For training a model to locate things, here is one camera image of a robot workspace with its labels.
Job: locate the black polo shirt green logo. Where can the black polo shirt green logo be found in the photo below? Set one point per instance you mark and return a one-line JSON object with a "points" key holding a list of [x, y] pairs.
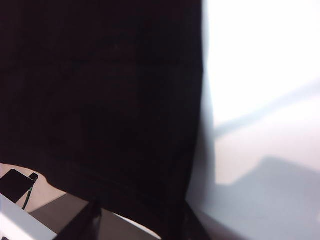
{"points": [[100, 100]]}

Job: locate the flat black box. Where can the flat black box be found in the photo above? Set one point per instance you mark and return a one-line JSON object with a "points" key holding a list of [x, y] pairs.
{"points": [[13, 185]]}

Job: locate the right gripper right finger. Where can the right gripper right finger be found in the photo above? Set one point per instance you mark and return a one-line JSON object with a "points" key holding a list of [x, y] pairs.
{"points": [[191, 227]]}

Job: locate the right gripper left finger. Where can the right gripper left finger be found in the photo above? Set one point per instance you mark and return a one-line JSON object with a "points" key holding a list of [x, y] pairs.
{"points": [[82, 222]]}

